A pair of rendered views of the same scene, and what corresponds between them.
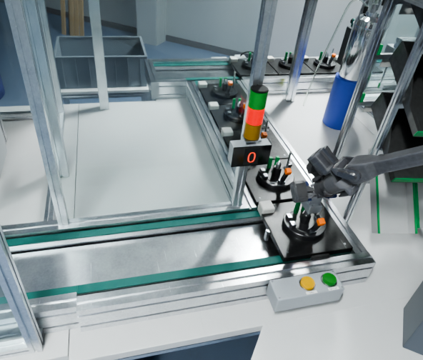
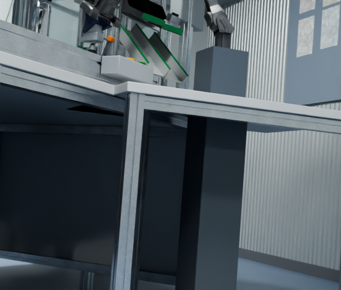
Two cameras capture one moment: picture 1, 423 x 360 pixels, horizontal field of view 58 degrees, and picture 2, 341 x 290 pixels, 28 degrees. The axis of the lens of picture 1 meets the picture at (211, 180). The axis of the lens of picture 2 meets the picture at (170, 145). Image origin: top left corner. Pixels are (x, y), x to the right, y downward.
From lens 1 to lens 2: 195 cm
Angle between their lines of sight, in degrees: 58
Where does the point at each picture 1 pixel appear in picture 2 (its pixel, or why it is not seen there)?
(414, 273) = not seen: hidden behind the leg
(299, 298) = (131, 63)
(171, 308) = (41, 57)
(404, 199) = (148, 57)
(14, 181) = not seen: outside the picture
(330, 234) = not seen: hidden behind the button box
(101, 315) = not seen: outside the picture
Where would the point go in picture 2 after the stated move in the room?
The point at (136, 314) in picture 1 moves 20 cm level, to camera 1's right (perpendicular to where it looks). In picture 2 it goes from (16, 49) to (78, 62)
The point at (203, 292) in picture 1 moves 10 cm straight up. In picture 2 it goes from (62, 45) to (65, 11)
